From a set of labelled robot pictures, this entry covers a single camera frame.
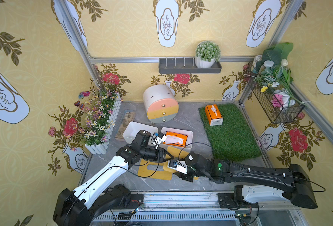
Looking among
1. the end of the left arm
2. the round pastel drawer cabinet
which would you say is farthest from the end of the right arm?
the round pastel drawer cabinet

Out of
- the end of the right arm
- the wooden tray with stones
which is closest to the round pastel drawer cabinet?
the wooden tray with stones

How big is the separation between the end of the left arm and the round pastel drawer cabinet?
0.30 meters

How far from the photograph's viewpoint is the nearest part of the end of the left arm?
608mm

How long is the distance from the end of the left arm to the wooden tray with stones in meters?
0.39

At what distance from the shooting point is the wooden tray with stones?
1005 millimetres

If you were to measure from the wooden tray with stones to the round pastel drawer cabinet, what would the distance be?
0.16m

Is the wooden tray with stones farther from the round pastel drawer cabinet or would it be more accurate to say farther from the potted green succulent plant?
the potted green succulent plant

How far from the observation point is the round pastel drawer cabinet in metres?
0.92
